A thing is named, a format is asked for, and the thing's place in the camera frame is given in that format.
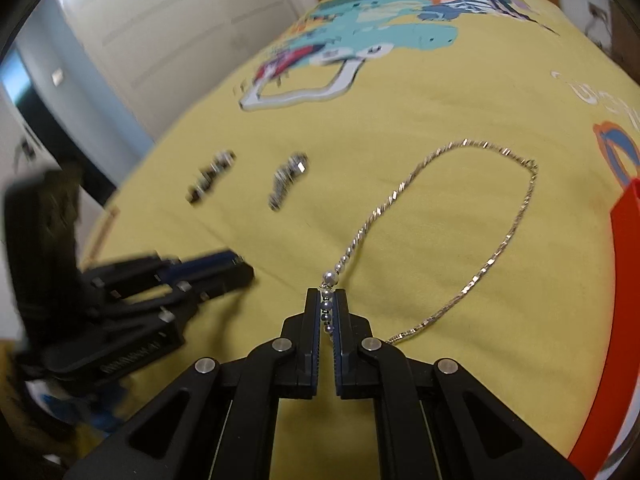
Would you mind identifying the beaded bracelet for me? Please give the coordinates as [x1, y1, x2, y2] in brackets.
[186, 150, 236, 205]

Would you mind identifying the red jewelry box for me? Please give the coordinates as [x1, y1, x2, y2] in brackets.
[567, 177, 640, 478]

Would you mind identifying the white wardrobe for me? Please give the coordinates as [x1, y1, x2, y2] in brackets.
[55, 0, 311, 141]

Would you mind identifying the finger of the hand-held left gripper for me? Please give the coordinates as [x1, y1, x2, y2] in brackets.
[112, 262, 256, 322]
[82, 250, 244, 291]

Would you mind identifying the pearl chain necklace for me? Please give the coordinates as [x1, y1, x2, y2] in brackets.
[320, 138, 540, 347]

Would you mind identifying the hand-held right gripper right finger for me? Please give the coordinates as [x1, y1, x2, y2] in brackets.
[333, 289, 586, 480]

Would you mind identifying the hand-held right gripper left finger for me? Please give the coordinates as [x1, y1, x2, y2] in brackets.
[65, 287, 321, 480]

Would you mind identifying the yellow printed blanket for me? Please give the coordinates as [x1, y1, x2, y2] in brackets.
[80, 0, 640, 480]

